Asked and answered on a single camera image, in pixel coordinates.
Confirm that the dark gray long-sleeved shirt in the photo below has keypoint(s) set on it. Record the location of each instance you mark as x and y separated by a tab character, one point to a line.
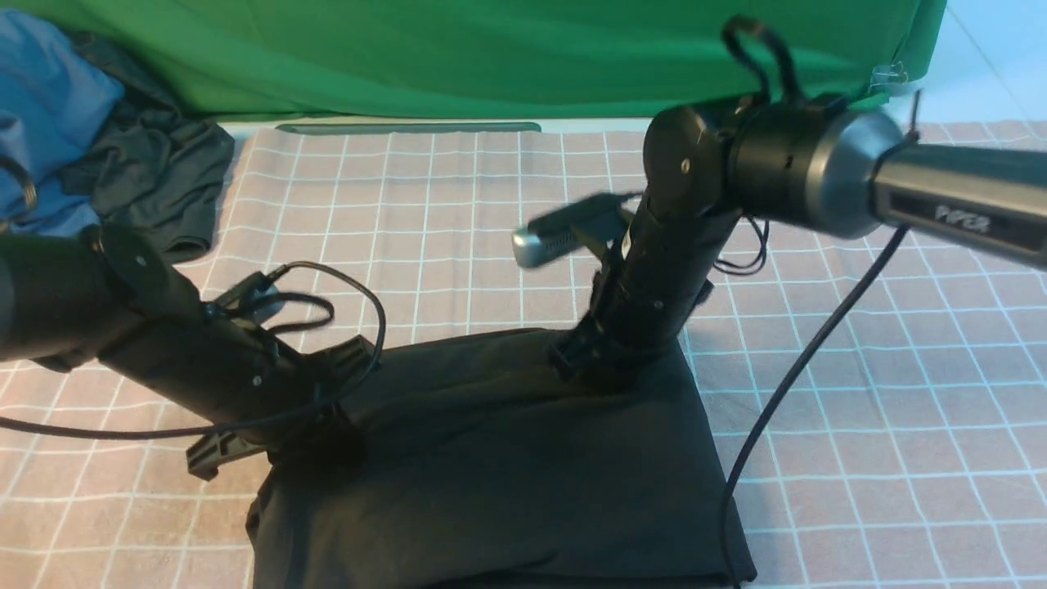
484	469

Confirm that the dark crumpled garment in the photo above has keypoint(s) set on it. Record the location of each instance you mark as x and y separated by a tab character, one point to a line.
152	166

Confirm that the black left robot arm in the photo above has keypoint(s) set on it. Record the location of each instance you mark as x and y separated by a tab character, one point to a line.
107	296

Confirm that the clear binder clip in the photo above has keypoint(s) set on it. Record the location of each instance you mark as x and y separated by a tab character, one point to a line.
892	79

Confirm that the blue garment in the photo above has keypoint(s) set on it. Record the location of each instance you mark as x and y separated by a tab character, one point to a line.
53	105

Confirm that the pink checkered tablecloth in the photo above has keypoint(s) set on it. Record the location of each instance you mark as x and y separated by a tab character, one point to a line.
911	454

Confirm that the green backdrop cloth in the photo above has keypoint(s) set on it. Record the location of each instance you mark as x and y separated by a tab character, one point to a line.
490	59

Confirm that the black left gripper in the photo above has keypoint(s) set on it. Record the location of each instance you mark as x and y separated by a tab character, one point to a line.
328	440

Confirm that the green ruler strip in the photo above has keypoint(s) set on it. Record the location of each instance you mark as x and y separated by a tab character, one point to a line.
361	130

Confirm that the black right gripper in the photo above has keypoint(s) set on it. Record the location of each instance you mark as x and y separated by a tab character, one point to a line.
586	356

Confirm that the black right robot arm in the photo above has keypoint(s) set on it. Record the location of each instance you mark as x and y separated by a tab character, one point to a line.
782	157

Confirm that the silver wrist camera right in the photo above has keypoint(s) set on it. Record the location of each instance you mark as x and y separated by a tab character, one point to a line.
593	223

